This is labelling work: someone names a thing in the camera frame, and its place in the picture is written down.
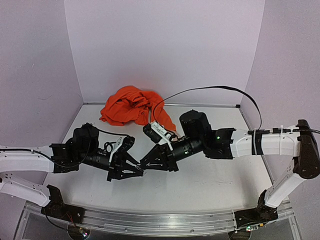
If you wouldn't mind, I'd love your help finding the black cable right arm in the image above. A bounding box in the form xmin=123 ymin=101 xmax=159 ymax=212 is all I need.
xmin=152 ymin=86 xmax=263 ymax=131

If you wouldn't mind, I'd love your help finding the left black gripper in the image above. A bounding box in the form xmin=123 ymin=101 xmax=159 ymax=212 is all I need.
xmin=78 ymin=149 xmax=145 ymax=183

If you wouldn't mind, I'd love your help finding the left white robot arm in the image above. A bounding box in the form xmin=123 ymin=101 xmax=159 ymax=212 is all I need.
xmin=0 ymin=123 xmax=144 ymax=219

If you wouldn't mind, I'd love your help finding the orange crumpled garment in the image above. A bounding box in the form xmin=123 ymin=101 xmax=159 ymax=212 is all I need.
xmin=99 ymin=85 xmax=177 ymax=132

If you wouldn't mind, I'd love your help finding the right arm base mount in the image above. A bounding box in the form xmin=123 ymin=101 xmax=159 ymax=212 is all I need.
xmin=234 ymin=189 xmax=278 ymax=229

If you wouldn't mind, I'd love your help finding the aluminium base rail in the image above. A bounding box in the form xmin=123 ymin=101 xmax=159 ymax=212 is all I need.
xmin=13 ymin=199 xmax=302 ymax=240

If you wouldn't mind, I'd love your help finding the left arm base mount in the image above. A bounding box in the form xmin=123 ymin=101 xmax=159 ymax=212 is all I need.
xmin=41 ymin=184 xmax=85 ymax=224

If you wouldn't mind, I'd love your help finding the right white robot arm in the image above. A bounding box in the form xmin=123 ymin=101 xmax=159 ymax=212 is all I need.
xmin=140 ymin=110 xmax=320 ymax=209

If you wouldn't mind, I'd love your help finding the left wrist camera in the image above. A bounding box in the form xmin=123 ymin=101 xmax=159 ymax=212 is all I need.
xmin=109 ymin=136 xmax=135 ymax=163

